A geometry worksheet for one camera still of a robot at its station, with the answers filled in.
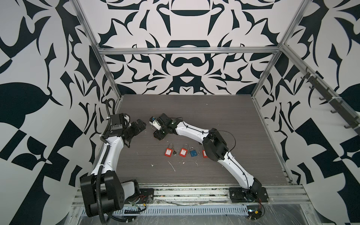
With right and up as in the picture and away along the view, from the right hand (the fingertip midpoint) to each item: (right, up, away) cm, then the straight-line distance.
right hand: (156, 131), depth 97 cm
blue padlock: (+24, -12, -8) cm, 28 cm away
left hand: (-8, +5, -12) cm, 16 cm away
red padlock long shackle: (+18, -11, -8) cm, 22 cm away
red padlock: (+9, -11, -8) cm, 16 cm away
